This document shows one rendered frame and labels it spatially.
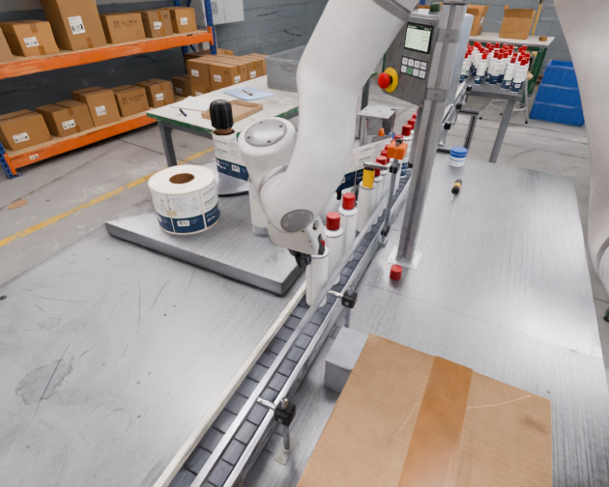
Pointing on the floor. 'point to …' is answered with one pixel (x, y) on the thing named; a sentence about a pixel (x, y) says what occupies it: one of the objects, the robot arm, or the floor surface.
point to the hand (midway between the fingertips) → (303, 258)
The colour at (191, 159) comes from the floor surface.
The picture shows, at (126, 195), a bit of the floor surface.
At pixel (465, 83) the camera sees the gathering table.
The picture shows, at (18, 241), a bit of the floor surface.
